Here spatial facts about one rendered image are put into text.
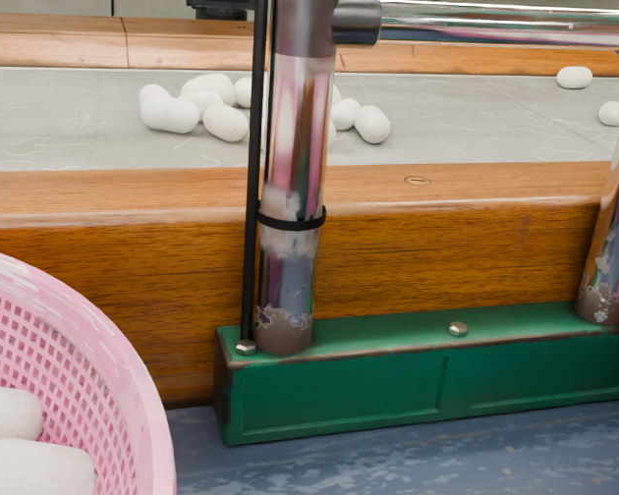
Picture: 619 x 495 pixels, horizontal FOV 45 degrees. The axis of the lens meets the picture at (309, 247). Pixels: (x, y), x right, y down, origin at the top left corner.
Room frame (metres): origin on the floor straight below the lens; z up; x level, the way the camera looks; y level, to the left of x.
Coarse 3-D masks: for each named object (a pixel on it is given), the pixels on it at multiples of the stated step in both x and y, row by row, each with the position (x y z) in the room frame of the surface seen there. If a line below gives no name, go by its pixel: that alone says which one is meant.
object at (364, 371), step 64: (256, 0) 0.25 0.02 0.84; (320, 0) 0.25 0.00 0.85; (384, 0) 0.27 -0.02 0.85; (256, 64) 0.25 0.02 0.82; (320, 64) 0.25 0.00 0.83; (256, 128) 0.25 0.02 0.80; (320, 128) 0.25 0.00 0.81; (256, 192) 0.25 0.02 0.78; (320, 192) 0.26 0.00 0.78; (256, 320) 0.25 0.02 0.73; (320, 320) 0.28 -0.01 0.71; (384, 320) 0.28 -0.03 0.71; (448, 320) 0.29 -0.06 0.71; (512, 320) 0.29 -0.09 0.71; (576, 320) 0.30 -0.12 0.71; (256, 384) 0.24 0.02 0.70; (320, 384) 0.25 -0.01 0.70; (384, 384) 0.26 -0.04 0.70; (448, 384) 0.27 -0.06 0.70; (512, 384) 0.28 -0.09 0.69; (576, 384) 0.29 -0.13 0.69
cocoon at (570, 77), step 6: (564, 72) 0.67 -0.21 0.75; (570, 72) 0.67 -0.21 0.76; (576, 72) 0.67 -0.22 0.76; (582, 72) 0.67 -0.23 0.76; (588, 72) 0.68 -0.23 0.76; (558, 78) 0.67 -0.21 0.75; (564, 78) 0.67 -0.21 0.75; (570, 78) 0.67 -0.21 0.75; (576, 78) 0.67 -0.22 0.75; (582, 78) 0.67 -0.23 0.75; (588, 78) 0.67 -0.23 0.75; (564, 84) 0.67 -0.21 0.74; (570, 84) 0.67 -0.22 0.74; (576, 84) 0.67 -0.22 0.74; (582, 84) 0.67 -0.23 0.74; (588, 84) 0.68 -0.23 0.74
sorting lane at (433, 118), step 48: (0, 96) 0.49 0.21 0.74; (48, 96) 0.50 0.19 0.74; (96, 96) 0.51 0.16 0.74; (384, 96) 0.59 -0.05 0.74; (432, 96) 0.60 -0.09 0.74; (480, 96) 0.62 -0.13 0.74; (528, 96) 0.63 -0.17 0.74; (576, 96) 0.65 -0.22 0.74; (0, 144) 0.40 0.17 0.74; (48, 144) 0.40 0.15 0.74; (96, 144) 0.41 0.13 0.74; (144, 144) 0.42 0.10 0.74; (192, 144) 0.42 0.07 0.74; (240, 144) 0.43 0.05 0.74; (336, 144) 0.45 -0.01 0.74; (384, 144) 0.46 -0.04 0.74; (432, 144) 0.47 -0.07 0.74; (480, 144) 0.47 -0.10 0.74; (528, 144) 0.48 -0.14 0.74; (576, 144) 0.49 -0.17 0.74
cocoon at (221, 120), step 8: (216, 104) 0.45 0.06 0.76; (224, 104) 0.45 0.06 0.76; (208, 112) 0.44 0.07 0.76; (216, 112) 0.44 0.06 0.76; (224, 112) 0.43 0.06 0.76; (232, 112) 0.43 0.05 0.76; (240, 112) 0.44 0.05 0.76; (208, 120) 0.44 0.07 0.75; (216, 120) 0.43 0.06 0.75; (224, 120) 0.43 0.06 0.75; (232, 120) 0.43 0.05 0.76; (240, 120) 0.43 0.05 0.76; (208, 128) 0.44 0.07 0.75; (216, 128) 0.43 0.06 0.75; (224, 128) 0.43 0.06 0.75; (232, 128) 0.43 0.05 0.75; (240, 128) 0.43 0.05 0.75; (248, 128) 0.44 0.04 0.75; (224, 136) 0.43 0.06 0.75; (232, 136) 0.43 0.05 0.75; (240, 136) 0.43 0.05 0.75
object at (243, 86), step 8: (240, 80) 0.52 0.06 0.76; (248, 80) 0.52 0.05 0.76; (264, 80) 0.52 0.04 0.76; (240, 88) 0.51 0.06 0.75; (248, 88) 0.51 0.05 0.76; (264, 88) 0.51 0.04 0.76; (240, 96) 0.51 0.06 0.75; (248, 96) 0.51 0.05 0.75; (240, 104) 0.51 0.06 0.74; (248, 104) 0.51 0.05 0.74
